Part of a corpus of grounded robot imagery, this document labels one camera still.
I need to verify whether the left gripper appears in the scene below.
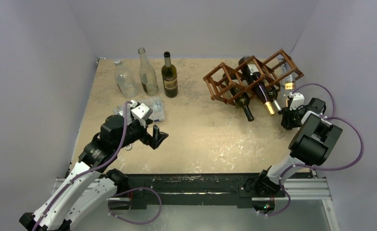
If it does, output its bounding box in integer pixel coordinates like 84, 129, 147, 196
114, 117, 168, 150

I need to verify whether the clear bottle black cap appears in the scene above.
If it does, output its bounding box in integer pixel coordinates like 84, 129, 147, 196
279, 62, 296, 108

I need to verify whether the clear glass bottle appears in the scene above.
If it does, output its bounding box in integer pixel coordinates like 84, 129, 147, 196
138, 47, 159, 96
114, 60, 138, 98

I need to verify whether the dark bottle silver cap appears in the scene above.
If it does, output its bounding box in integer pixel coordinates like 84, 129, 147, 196
161, 51, 178, 98

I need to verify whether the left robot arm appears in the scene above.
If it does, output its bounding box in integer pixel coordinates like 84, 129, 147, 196
19, 115, 169, 231

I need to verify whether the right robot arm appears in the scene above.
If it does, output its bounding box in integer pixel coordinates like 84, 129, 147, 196
239, 98, 343, 197

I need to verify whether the green bottle silver neck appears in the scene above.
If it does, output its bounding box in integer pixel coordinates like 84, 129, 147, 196
267, 87, 282, 114

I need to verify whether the dark bottle black cap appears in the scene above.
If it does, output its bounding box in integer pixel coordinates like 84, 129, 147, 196
229, 87, 254, 122

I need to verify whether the red wine bottle gold cap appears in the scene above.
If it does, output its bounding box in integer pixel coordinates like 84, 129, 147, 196
238, 55, 276, 116

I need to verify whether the wooden wine rack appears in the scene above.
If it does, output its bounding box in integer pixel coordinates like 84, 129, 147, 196
203, 49, 304, 105

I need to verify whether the clear plastic screw box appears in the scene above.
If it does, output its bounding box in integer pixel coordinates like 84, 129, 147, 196
113, 97, 165, 125

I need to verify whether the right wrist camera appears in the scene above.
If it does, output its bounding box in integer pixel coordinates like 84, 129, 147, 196
288, 92, 305, 111

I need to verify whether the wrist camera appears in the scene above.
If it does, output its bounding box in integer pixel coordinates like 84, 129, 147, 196
130, 100, 153, 128
288, 92, 305, 111

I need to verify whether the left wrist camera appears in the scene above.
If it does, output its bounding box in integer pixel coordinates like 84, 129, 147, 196
130, 100, 153, 128

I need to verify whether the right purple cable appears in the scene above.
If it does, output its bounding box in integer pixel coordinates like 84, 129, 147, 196
258, 83, 365, 218

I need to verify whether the purple cable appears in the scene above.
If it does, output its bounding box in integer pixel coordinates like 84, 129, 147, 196
258, 83, 365, 218
30, 101, 135, 231

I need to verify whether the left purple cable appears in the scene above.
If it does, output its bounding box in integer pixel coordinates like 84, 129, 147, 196
30, 101, 135, 231

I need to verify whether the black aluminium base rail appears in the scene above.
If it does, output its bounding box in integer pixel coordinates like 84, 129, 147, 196
50, 173, 332, 211

